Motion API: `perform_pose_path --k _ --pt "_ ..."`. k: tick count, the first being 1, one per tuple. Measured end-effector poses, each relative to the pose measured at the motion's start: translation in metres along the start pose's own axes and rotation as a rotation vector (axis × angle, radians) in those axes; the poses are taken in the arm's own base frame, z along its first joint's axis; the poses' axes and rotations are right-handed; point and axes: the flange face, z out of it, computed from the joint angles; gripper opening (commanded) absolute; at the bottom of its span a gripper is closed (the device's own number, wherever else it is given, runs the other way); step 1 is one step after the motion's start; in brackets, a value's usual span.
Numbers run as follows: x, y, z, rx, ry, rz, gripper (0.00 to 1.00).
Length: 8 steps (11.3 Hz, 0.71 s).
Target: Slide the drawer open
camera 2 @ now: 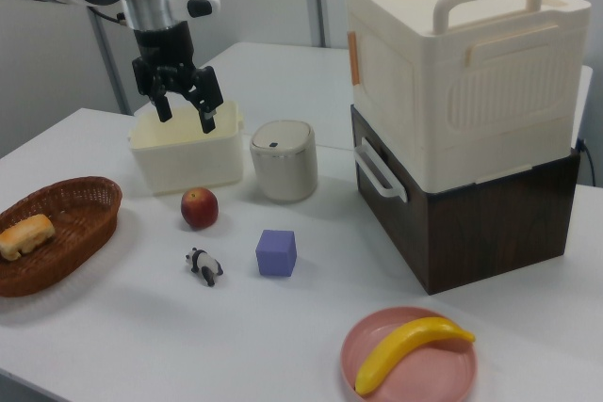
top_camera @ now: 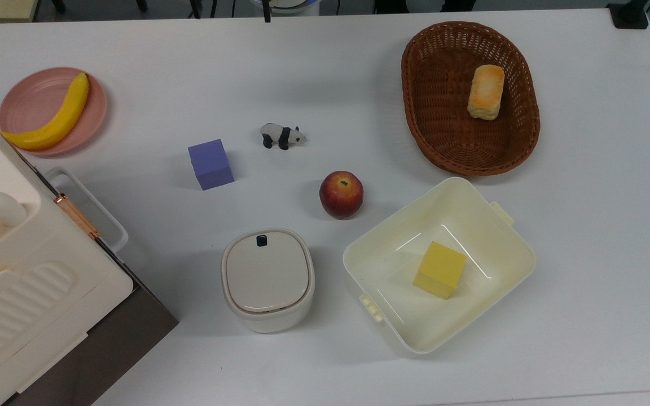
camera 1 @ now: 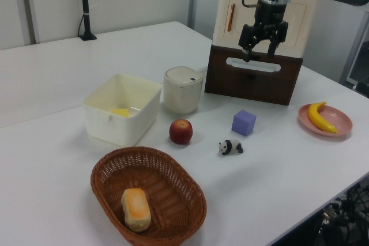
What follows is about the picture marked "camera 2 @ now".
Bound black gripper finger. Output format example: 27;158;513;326
181;65;225;136
131;56;174;123

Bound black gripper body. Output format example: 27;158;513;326
133;23;197;95

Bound wooden drawer with white handle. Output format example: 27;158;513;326
350;105;428;295

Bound cream plastic open tub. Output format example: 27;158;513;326
127;99;246;197

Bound dark wooden drawer cabinet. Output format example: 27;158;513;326
418;145;581;297

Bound small cream lidded bin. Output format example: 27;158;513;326
249;120;318;203

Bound red apple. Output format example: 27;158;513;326
180;186;220;231

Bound brown wicker basket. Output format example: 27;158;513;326
0;176;123;298

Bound panda toy figure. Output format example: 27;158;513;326
184;247;225;288

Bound purple cube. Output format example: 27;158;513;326
255;229;298;278

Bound golden bread piece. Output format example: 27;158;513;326
0;214;57;262

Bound cream plastic storage box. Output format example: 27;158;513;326
342;0;593;194

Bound yellow banana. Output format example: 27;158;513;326
354;315;477;396

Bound pink plate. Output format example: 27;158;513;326
340;306;479;402

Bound thin black wall cable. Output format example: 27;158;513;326
575;137;595;186

